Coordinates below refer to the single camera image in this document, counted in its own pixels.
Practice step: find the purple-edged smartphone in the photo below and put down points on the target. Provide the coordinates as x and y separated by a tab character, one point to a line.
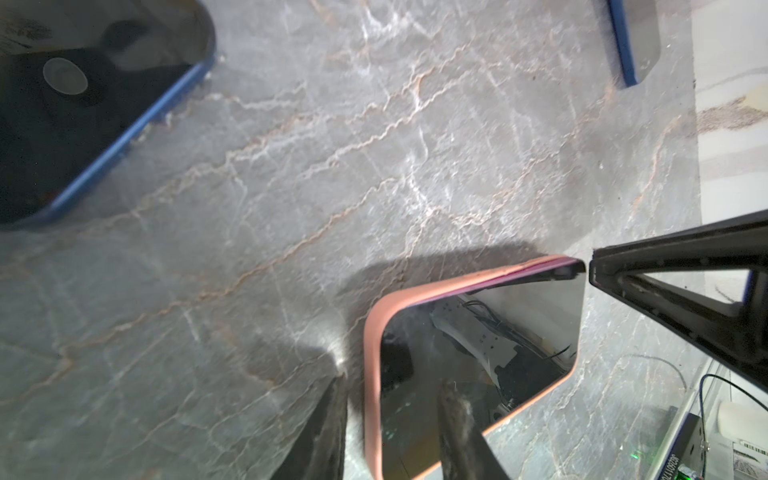
480	354

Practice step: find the pink phone case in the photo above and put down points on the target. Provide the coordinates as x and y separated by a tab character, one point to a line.
372	372

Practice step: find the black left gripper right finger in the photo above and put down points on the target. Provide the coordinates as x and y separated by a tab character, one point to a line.
464	452

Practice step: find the black smartphone far right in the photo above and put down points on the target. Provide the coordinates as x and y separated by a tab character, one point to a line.
636	29

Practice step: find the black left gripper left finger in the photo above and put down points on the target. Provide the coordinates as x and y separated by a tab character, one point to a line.
319	450

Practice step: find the blue-edged smartphone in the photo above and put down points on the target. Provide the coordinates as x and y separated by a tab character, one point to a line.
79	81

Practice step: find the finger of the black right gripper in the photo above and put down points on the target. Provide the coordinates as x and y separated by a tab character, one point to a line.
731	330

